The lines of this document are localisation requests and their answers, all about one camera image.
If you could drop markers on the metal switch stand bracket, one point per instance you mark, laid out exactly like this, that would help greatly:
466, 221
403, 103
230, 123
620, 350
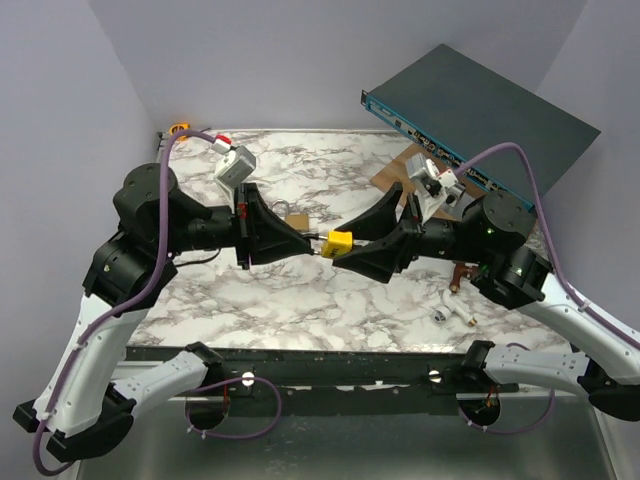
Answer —
457, 200

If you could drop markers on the orange tape measure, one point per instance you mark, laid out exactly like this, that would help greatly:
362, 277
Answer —
178, 128

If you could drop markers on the teal network switch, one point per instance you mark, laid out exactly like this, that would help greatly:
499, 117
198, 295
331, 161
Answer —
455, 108

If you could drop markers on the brown tap fitting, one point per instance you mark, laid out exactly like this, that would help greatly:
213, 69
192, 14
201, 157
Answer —
461, 271

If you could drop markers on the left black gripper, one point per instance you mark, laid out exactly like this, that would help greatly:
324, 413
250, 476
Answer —
269, 237

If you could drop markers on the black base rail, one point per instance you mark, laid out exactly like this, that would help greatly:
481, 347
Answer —
325, 383

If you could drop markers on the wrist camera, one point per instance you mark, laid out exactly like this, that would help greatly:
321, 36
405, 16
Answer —
431, 185
236, 165

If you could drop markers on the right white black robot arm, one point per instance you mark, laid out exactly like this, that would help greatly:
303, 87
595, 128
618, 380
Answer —
604, 366

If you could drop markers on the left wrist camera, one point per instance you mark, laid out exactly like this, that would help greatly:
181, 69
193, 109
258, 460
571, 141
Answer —
236, 165

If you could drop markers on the yellow black padlock with keys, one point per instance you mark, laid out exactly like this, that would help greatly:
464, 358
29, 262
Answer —
334, 243

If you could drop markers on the small brass padlock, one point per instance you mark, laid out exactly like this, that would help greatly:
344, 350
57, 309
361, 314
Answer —
299, 221

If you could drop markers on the white tap fitting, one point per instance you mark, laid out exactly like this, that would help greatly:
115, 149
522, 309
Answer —
450, 306

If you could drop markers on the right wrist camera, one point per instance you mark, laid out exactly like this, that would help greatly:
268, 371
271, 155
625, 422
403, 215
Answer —
431, 185

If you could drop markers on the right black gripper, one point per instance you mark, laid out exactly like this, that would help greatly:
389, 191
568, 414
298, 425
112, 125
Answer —
393, 255

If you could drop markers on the wooden board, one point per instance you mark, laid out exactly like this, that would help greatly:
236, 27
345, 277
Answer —
387, 177

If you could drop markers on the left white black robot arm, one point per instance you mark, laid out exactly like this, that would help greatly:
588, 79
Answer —
83, 412

